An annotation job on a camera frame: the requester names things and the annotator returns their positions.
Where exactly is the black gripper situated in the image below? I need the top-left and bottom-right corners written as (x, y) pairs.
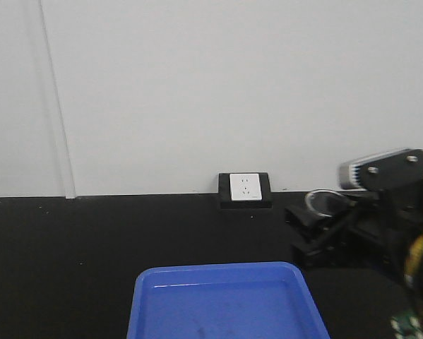
top-left (284, 179), bottom-right (423, 279)

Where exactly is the clear glass beaker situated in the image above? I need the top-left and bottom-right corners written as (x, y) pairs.
top-left (304, 189), bottom-right (348, 218)

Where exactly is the blue plastic tray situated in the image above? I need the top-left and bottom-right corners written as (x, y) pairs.
top-left (126, 262), bottom-right (329, 338)

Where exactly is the black socket mounting box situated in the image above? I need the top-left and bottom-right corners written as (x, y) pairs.
top-left (218, 172), bottom-right (273, 210)

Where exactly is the white wall power socket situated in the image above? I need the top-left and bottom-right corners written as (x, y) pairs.
top-left (230, 173), bottom-right (262, 201)

